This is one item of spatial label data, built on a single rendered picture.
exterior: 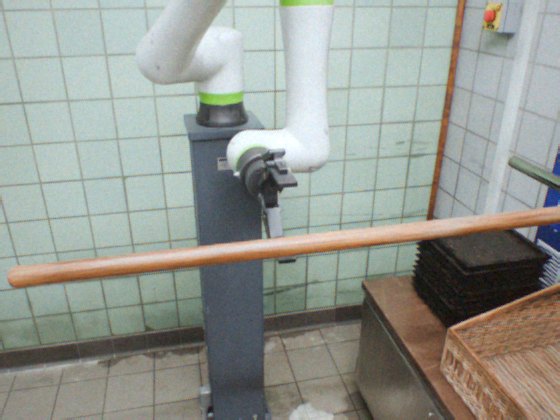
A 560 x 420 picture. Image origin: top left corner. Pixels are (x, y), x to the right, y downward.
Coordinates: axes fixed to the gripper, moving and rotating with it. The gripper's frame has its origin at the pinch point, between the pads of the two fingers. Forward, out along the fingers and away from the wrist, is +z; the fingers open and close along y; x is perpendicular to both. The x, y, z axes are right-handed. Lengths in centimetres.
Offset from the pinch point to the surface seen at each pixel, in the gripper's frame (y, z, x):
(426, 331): 62, -37, -54
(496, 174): 28, -75, -98
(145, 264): 0.7, 7.4, 22.1
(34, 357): 115, -114, 88
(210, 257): 0.7, 7.4, 13.0
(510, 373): 61, -14, -67
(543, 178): 4, -15, -62
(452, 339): 49, -18, -50
